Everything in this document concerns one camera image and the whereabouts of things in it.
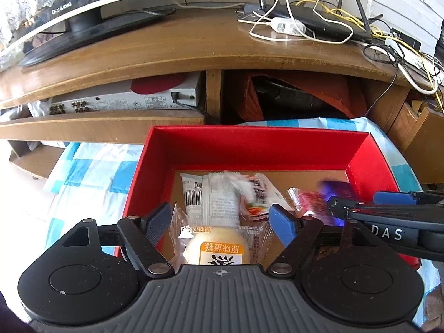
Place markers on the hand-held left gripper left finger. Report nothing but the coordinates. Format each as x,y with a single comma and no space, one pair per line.
158,222

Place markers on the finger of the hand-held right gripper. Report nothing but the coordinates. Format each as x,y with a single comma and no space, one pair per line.
341,204
395,197

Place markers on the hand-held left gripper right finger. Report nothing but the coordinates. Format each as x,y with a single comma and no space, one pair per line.
282,223

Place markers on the purple snack packet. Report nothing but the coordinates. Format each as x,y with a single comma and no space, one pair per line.
338,189

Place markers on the pink candy packet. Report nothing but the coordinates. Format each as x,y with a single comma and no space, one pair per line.
308,199

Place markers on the white black printed snack packet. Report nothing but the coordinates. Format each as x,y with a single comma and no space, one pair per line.
258,190

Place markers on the white silver snack packet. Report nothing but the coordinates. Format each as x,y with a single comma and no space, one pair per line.
211,197

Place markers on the round cake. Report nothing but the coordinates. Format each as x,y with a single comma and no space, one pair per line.
215,246

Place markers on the red cardboard box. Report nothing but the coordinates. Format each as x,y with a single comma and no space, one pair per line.
242,145

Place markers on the brown wooden side cabinet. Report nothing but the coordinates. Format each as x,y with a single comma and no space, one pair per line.
423,138

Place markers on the blue checkered tablecloth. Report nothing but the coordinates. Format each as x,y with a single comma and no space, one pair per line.
90,173

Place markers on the black plastic bag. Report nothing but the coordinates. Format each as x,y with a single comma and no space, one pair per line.
298,93

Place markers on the silver media player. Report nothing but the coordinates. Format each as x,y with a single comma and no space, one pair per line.
121,102

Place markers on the orange bag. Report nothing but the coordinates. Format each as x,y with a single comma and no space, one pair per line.
253,100

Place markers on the red round sheet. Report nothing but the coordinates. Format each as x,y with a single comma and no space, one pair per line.
156,85

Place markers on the white power strip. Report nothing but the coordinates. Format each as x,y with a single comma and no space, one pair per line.
412,53

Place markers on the wooden television stand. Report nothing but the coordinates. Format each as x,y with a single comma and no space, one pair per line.
173,41

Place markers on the black router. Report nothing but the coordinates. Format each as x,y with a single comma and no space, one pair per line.
329,20

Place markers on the white power adapter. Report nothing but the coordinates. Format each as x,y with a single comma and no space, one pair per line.
286,26

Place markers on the flat screen television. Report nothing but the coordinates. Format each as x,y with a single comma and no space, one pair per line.
83,20

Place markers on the white lace cloth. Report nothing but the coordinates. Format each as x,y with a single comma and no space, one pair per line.
20,0

